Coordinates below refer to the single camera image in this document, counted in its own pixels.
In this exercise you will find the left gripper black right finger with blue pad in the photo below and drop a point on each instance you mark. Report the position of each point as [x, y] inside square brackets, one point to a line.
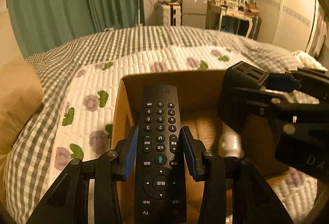
[254, 200]

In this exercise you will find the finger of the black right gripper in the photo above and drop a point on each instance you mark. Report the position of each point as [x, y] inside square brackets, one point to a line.
[309, 81]
[236, 104]

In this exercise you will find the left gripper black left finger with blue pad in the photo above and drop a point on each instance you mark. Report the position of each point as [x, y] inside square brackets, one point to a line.
[66, 201]

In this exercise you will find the black TV remote control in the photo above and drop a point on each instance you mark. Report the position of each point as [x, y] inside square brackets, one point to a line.
[160, 186]

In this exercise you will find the white plastic bottle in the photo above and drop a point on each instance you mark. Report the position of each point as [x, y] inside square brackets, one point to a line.
[229, 143]

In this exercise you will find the brown cardboard box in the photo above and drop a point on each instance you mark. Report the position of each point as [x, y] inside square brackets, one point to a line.
[198, 94]

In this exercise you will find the grey checked bed cover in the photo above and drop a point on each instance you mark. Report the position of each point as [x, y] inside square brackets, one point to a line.
[29, 160]

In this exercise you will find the white dressing table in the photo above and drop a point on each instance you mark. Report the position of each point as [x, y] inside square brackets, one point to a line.
[239, 22]

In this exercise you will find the white crumpled cloth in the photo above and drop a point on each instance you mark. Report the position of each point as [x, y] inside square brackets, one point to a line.
[308, 61]

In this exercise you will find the silver mini fridge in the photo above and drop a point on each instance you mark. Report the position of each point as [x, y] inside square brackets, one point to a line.
[193, 13]

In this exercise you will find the white floral quilted mat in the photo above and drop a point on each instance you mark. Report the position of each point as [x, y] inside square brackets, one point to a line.
[85, 125]

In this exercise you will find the white louvred wardrobe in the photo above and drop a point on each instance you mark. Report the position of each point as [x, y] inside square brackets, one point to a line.
[288, 23]

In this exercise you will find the white suitcase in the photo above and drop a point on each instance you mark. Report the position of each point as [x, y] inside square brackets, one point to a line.
[169, 15]

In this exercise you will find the tan pillow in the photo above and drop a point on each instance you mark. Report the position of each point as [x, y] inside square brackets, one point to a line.
[21, 95]

